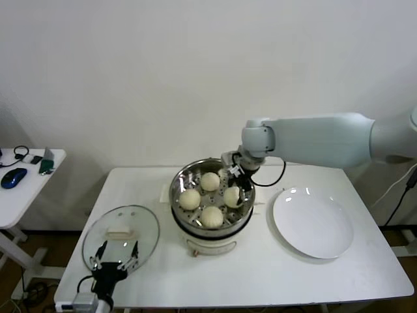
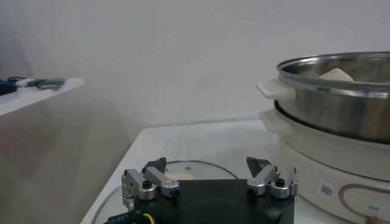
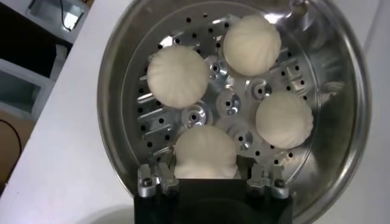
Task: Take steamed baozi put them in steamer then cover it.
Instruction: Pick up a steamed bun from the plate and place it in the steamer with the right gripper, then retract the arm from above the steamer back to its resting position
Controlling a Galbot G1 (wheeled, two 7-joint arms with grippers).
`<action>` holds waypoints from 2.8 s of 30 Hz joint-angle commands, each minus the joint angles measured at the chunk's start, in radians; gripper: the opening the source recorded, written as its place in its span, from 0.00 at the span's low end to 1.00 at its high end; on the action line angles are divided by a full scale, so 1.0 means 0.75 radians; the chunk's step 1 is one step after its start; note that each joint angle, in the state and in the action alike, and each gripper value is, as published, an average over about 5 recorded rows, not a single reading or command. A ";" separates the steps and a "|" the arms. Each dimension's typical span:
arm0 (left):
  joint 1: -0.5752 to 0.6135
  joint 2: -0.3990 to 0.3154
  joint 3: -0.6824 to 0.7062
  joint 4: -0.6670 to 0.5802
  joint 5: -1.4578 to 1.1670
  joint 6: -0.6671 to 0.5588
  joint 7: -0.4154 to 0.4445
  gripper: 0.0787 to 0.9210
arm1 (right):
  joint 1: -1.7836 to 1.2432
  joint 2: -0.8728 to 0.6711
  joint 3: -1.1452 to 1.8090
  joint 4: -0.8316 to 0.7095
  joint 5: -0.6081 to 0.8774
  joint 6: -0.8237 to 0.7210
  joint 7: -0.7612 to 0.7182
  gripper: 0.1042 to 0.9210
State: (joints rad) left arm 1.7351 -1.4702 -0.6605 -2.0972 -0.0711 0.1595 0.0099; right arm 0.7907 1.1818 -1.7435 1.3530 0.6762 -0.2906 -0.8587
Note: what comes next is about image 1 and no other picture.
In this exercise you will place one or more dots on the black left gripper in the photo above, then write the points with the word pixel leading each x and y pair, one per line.
pixel 109 275

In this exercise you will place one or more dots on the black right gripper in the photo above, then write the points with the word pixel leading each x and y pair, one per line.
pixel 246 175

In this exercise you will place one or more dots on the white steamed baozi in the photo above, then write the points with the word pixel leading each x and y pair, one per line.
pixel 209 181
pixel 211 217
pixel 189 199
pixel 232 198

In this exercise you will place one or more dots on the glass pot lid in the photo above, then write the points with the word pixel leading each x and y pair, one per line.
pixel 120 232

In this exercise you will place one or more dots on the blue computer mouse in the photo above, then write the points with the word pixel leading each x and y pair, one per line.
pixel 13 177

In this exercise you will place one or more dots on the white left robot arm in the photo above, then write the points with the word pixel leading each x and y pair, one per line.
pixel 106 304

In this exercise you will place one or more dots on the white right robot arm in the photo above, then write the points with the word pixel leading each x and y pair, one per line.
pixel 325 140

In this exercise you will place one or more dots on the stainless steel steamer basket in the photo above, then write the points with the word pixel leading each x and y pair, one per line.
pixel 185 179

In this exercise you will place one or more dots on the white electric cooking pot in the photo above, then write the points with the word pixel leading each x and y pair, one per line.
pixel 211 247

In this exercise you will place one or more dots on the white round plate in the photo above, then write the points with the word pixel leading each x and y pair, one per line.
pixel 312 225

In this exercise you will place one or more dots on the white side table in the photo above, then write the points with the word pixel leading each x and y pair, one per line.
pixel 42 189

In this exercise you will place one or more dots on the green and grey object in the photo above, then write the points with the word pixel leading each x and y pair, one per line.
pixel 48 164

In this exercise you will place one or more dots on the small black device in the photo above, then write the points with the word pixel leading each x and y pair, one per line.
pixel 37 160

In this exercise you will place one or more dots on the small white device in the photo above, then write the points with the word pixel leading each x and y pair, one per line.
pixel 28 159

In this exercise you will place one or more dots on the white stand base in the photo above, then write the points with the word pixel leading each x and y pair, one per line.
pixel 407 243

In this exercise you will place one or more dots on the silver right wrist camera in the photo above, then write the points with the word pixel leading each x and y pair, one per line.
pixel 229 157

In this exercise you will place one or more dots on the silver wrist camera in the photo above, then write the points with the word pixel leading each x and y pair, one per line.
pixel 229 157
pixel 83 300

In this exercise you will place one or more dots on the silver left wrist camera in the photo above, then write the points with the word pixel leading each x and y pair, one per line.
pixel 83 300

